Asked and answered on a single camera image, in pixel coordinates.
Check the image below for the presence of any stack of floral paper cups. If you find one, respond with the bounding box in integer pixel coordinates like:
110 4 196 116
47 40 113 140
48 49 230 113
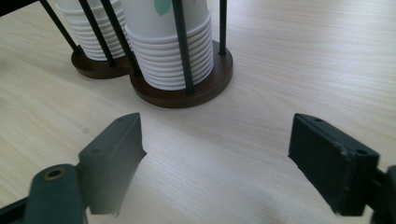
120 0 215 91
55 0 134 62

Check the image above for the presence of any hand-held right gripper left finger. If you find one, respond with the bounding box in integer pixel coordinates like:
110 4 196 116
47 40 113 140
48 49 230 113
78 112 148 217

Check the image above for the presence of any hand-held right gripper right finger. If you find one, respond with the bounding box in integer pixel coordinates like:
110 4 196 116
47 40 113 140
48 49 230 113
288 113 381 217

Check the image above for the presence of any black wire cup holder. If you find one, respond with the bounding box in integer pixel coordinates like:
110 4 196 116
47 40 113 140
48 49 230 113
0 0 234 109

